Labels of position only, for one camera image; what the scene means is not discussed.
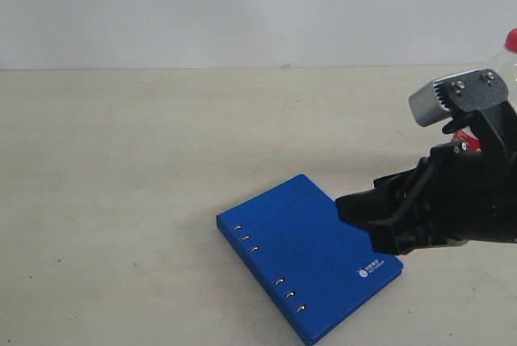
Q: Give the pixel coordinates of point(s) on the clear plastic water bottle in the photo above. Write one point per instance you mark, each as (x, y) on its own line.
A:
(504, 64)

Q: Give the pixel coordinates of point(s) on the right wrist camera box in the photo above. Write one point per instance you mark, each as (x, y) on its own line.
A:
(455, 94)

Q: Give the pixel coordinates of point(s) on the blue ring binder notebook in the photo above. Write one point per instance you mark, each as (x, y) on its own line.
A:
(317, 270)

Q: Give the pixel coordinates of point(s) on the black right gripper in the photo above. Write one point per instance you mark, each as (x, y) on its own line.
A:
(451, 197)

